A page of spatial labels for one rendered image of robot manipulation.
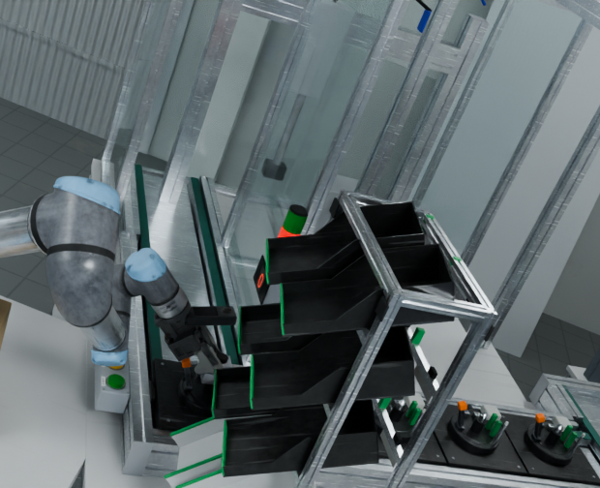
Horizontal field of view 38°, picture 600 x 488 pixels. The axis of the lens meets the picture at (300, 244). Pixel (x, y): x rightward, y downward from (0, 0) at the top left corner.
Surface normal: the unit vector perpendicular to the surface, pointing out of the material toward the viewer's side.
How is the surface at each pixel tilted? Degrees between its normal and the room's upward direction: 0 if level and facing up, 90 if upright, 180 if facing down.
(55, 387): 0
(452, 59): 90
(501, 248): 77
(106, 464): 0
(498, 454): 0
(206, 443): 45
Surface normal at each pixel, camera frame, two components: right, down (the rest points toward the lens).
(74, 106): -0.14, 0.42
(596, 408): 0.34, -0.83
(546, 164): -0.07, 0.22
